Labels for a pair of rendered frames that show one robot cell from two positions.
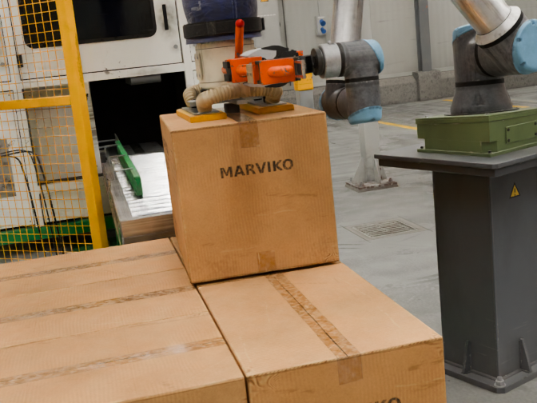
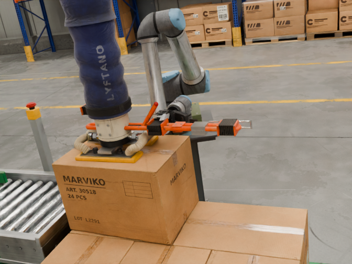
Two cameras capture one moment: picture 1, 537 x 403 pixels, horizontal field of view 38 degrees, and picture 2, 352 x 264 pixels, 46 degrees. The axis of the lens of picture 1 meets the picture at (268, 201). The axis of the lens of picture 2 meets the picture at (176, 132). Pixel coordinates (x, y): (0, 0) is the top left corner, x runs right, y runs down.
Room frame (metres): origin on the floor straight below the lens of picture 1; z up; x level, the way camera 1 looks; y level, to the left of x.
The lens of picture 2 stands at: (0.85, 1.49, 1.79)
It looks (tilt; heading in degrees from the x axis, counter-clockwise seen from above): 22 degrees down; 306
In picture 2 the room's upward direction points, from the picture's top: 9 degrees counter-clockwise
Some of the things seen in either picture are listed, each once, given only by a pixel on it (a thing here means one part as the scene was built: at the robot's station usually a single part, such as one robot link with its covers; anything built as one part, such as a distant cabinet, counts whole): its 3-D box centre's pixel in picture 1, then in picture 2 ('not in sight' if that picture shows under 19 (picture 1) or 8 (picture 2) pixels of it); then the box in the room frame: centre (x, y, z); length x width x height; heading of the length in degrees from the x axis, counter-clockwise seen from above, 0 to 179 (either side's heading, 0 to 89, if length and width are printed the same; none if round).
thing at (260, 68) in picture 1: (272, 70); (228, 128); (1.69, -0.04, 1.08); 0.08 x 0.07 x 0.05; 12
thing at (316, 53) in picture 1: (296, 63); (168, 116); (2.06, -0.11, 1.08); 0.12 x 0.09 x 0.08; 103
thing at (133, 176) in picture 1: (119, 163); not in sight; (4.05, 0.76, 0.60); 1.60 x 0.10 x 0.09; 13
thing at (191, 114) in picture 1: (199, 109); (108, 153); (2.26, 0.17, 0.97); 0.34 x 0.10 x 0.05; 12
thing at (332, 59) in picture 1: (326, 59); (175, 110); (2.07, -0.19, 1.08); 0.09 x 0.05 x 0.10; 13
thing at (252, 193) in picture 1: (240, 181); (129, 183); (2.25, 0.07, 0.75); 0.60 x 0.40 x 0.40; 9
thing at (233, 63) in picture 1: (244, 69); (157, 126); (2.03, 0.03, 1.08); 0.10 x 0.08 x 0.06; 102
